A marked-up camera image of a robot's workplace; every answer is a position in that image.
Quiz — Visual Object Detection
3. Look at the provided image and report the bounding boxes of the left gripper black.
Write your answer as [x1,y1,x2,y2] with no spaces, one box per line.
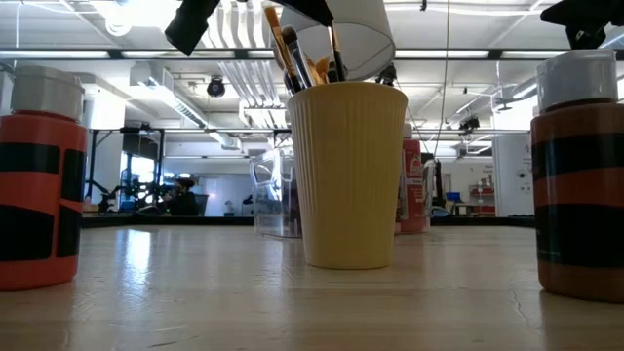
[164,0,335,57]

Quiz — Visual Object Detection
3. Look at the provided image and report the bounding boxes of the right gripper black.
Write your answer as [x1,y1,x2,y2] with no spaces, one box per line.
[539,0,624,50]

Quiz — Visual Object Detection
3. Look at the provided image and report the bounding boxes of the paintbrushes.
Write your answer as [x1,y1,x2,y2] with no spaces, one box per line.
[262,5,304,95]

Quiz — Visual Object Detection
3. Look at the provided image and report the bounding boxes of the dark-handled paintbrush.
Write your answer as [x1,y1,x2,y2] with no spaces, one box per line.
[281,24,316,89]

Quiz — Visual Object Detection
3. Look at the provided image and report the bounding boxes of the yellow ribbed cup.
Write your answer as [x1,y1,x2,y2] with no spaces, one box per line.
[286,80,410,271]

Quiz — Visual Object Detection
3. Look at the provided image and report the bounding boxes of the small orange-brown paint bottle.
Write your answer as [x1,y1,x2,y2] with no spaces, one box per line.
[528,47,624,303]

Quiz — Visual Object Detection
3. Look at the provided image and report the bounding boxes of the large pink paint bottle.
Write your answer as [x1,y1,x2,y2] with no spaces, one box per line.
[400,123,424,234]

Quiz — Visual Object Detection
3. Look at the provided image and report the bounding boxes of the small red paint bottle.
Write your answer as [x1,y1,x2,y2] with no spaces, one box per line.
[0,65,90,293]

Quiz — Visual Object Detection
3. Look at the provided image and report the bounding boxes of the white building column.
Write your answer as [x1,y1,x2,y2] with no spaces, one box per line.
[491,132,535,218]

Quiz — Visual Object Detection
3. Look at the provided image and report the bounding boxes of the clear plastic tray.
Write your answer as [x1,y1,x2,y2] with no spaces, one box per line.
[249,145,438,239]

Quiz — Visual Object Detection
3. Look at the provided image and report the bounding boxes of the person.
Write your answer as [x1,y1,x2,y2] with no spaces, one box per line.
[165,177,202,217]

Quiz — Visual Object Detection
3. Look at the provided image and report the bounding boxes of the black ceiling dome camera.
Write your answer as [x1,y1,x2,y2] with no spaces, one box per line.
[206,75,227,98]

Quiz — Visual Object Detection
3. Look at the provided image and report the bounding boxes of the black aluminium table frame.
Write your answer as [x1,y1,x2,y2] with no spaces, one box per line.
[80,214,535,229]

